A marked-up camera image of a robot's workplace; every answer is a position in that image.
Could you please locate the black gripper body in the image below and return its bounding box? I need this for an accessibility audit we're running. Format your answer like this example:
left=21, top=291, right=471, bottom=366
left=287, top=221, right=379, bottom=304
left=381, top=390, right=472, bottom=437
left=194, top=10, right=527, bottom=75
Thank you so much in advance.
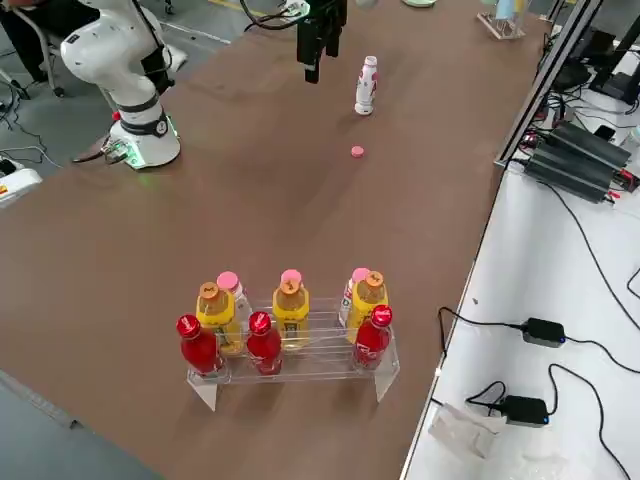
left=295, top=0, right=349, bottom=26

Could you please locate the white drink bottle red label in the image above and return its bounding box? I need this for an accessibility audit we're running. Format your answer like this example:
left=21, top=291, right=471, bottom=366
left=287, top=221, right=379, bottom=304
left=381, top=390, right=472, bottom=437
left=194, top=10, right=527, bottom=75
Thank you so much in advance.
left=353, top=55, right=382, bottom=117

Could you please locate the yellow tea bottle orange cap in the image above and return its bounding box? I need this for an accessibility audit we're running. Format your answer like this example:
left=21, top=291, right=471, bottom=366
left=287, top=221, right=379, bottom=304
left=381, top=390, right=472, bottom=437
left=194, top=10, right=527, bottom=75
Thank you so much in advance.
left=347, top=270, right=390, bottom=331
left=272, top=277, right=311, bottom=351
left=194, top=282, right=241, bottom=357

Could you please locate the red cola bottle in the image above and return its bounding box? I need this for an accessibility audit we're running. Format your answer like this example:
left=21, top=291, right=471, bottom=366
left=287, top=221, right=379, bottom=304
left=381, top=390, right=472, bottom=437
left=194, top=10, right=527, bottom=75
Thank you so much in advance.
left=245, top=310, right=284, bottom=376
left=352, top=303, right=394, bottom=371
left=175, top=313, right=225, bottom=376

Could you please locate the clear acrylic bottle shelf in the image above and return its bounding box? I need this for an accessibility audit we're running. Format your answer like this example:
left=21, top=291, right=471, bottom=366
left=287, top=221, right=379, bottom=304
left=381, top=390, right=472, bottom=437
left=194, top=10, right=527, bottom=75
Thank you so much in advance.
left=185, top=294, right=401, bottom=412

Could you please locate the office chair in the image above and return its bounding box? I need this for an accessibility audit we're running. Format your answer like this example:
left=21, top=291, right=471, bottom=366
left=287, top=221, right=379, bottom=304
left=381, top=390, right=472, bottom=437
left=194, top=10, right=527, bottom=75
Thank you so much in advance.
left=0, top=19, right=69, bottom=99

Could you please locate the black power supply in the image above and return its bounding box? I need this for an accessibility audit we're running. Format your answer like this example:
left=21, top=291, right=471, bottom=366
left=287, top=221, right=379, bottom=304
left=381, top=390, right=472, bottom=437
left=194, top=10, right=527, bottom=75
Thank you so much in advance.
left=523, top=121, right=634, bottom=205

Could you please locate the black monitor stand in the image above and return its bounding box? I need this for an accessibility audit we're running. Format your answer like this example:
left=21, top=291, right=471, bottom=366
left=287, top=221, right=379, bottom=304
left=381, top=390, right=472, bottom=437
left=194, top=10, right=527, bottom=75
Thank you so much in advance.
left=587, top=27, right=640, bottom=105

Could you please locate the person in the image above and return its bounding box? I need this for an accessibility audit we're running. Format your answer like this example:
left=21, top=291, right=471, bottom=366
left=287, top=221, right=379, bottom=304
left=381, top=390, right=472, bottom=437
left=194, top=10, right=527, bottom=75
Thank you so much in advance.
left=0, top=0, right=104, bottom=86

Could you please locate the white side table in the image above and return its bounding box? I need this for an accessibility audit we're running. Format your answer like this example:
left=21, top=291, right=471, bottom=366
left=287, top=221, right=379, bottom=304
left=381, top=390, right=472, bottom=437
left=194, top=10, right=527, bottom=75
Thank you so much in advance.
left=399, top=149, right=640, bottom=480

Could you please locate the white control box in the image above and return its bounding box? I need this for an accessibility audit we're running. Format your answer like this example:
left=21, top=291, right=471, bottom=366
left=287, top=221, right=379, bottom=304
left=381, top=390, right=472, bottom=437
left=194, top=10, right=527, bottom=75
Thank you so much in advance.
left=0, top=167, right=44, bottom=210

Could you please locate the black power adapter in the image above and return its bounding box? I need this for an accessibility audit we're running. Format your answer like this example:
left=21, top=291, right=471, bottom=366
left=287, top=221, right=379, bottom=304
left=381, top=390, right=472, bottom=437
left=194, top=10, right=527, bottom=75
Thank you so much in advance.
left=522, top=317, right=567, bottom=347
left=501, top=394, right=550, bottom=428

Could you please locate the clear plastic bag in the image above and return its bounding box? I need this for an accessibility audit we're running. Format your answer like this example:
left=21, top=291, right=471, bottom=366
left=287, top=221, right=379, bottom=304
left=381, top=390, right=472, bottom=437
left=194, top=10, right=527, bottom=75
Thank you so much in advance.
left=428, top=402, right=502, bottom=460

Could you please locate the black base cable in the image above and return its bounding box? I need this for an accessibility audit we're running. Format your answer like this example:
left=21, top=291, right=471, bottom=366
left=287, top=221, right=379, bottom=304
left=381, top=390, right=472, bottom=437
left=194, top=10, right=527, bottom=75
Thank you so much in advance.
left=239, top=0, right=301, bottom=35

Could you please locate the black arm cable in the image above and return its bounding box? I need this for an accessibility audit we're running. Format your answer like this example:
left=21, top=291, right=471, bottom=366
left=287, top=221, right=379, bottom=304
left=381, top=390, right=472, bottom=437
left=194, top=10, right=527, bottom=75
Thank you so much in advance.
left=130, top=0, right=176, bottom=96

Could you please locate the wooden wire cup rack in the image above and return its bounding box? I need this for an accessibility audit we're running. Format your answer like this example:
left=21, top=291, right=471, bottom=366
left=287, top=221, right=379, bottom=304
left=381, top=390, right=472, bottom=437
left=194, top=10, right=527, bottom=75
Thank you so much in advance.
left=475, top=0, right=528, bottom=42

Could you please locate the aluminium frame post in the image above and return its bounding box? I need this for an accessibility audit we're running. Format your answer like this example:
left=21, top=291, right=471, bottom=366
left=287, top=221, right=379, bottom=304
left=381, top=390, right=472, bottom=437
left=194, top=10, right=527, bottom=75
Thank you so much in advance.
left=493, top=0, right=601, bottom=171

